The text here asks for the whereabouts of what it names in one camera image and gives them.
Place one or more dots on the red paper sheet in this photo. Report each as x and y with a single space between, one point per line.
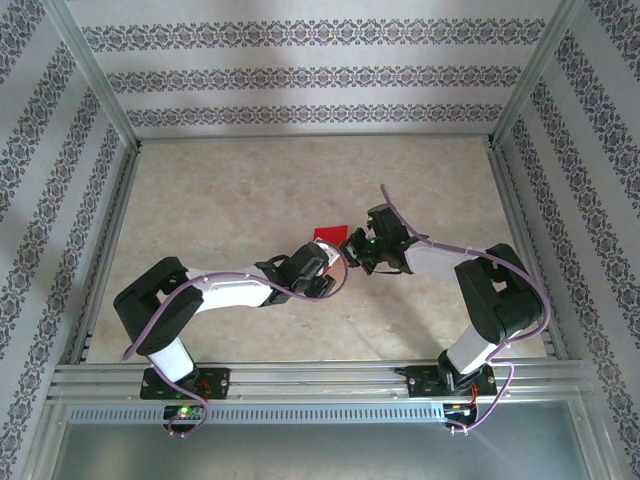
330 234

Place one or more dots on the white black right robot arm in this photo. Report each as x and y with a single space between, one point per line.
430 260

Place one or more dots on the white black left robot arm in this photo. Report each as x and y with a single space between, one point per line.
230 295

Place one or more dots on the circuit board with green light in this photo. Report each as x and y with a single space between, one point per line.
182 412

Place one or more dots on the grey metal panel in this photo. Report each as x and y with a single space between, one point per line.
320 455

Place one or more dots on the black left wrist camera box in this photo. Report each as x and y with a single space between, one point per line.
309 261

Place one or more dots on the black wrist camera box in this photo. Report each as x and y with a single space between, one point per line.
309 261
386 221

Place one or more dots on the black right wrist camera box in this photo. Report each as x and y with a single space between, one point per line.
386 221

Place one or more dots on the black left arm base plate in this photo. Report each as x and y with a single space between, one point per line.
215 382

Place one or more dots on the aluminium table edge rail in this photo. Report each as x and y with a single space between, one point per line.
315 139

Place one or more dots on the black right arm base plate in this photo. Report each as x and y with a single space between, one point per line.
422 382

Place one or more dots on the aluminium side rail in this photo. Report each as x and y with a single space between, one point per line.
107 250
510 200

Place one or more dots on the aluminium corner post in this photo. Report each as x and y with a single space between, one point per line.
536 70
96 70

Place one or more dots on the aluminium frame strut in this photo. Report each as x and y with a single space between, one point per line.
42 445
595 445

